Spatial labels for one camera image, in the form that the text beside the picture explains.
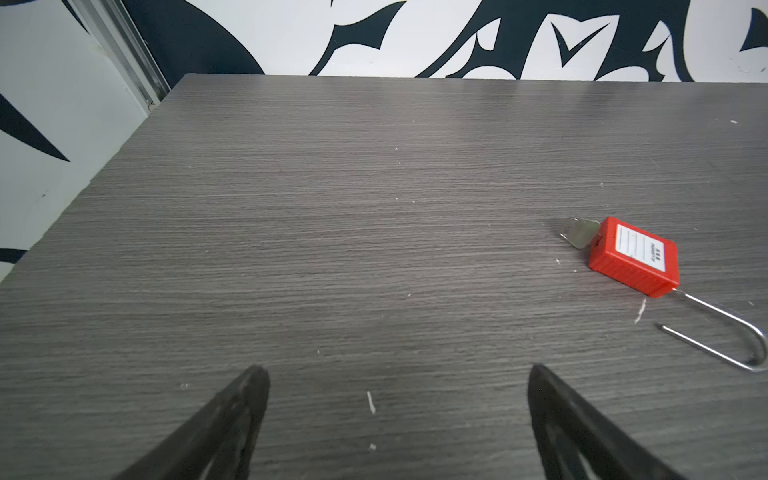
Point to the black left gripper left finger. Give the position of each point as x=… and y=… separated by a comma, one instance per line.
x=218, y=441

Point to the red padlock far left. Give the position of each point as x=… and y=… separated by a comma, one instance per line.
x=649, y=264

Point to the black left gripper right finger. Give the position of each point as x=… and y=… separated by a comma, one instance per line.
x=570, y=432

